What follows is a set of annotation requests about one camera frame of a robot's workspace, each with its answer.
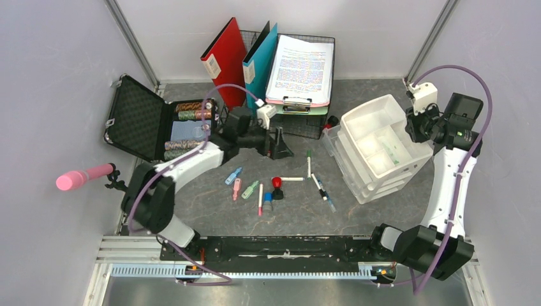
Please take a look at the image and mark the pink pen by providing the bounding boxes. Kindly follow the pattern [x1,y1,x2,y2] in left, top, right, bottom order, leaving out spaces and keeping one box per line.
[258,183,263,216]

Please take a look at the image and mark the blue grey small cylinder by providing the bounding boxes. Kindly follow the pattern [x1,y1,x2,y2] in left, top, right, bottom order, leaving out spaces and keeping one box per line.
[262,193,273,212]

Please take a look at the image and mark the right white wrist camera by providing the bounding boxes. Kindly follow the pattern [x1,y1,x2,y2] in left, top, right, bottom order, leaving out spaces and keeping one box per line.
[406,82,438,115]

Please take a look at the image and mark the light green clipboard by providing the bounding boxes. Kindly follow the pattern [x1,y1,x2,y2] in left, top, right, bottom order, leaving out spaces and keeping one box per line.
[257,103,329,115]

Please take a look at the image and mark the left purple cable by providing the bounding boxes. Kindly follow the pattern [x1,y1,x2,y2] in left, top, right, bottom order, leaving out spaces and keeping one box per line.
[126,84,265,286]

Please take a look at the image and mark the red clipboard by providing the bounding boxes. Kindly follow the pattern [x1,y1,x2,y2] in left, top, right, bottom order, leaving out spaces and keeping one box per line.
[200,17,247,110]

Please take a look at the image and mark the green small highlighter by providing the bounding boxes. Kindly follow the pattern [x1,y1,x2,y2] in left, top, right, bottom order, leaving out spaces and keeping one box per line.
[241,180,259,200]

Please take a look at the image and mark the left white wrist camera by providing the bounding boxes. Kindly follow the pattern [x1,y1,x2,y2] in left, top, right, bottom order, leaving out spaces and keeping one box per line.
[256,104,277,130]

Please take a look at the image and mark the white printed paper sheet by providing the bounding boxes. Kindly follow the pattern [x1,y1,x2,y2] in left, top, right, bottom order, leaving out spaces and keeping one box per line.
[265,35,334,101]

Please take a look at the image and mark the green white marker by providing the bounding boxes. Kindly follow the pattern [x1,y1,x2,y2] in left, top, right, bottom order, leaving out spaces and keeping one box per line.
[306,149,312,179]

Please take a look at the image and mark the red chip stack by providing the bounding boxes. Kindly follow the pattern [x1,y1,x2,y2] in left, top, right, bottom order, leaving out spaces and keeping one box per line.
[194,110,212,120]

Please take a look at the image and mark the black white small marker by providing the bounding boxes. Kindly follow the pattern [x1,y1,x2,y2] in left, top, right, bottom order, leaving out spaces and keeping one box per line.
[311,173,328,201]

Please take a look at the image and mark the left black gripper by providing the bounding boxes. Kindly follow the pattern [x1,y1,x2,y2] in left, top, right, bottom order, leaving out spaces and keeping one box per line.
[237,120,293,161]

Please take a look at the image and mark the blue small highlighter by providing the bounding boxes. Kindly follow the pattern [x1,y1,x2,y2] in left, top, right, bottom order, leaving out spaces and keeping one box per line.
[225,167,242,186]

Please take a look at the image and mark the pink clear clipboard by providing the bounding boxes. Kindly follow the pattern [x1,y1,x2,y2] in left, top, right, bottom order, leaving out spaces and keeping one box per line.
[265,96,330,108]

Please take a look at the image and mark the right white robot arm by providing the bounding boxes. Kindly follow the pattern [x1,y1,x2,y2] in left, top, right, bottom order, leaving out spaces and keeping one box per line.
[323,89,484,281]

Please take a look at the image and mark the pink small highlighter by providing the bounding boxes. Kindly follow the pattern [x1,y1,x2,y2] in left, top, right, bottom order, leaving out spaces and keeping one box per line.
[232,177,242,201]

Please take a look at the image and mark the blue playing card deck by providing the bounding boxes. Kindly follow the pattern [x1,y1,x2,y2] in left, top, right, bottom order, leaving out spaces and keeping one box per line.
[170,120,211,141]

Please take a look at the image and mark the black microphone tripod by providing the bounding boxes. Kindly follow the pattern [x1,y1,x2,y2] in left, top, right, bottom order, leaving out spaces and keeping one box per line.
[105,170,133,216]

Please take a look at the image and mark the teal blue clipboard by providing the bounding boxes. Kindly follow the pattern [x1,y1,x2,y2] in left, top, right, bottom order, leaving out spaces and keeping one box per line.
[242,21,278,112]

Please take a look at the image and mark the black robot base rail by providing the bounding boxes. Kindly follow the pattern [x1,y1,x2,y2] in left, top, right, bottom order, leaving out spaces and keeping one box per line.
[160,235,397,273]

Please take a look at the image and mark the white lilac capped marker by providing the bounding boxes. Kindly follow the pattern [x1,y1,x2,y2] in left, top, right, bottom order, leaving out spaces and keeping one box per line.
[280,177,305,182]

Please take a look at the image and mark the purple cable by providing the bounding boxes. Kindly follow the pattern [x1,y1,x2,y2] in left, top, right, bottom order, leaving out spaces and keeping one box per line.
[126,84,265,286]
[376,64,494,296]

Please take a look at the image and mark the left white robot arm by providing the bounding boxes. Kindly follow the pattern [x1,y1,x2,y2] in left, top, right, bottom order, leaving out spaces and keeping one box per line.
[121,105,276,260]

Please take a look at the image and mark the orange black chip stack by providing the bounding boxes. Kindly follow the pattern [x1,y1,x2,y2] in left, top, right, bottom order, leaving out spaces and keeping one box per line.
[174,99,214,113]

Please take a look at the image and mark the green chip stack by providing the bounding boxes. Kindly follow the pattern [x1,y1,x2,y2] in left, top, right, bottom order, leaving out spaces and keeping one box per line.
[177,110,197,121]

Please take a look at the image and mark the blue clear pen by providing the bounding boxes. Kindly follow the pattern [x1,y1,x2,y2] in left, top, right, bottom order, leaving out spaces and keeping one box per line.
[316,177,337,213]

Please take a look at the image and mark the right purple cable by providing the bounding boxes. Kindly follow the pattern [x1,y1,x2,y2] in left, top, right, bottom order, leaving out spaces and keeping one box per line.
[376,64,494,296]

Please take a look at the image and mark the black poker chip case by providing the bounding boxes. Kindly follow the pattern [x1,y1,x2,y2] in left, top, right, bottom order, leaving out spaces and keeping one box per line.
[104,74,219,162]

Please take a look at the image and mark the white plastic drawer organizer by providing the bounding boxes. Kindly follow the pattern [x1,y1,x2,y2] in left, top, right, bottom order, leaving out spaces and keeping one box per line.
[322,94,433,204]

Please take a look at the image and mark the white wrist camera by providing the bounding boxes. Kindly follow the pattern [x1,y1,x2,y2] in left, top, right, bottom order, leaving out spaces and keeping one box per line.
[406,82,438,115]
[256,104,277,130]

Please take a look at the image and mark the red black round stamp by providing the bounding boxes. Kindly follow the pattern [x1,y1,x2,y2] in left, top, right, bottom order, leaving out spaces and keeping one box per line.
[323,115,339,130]

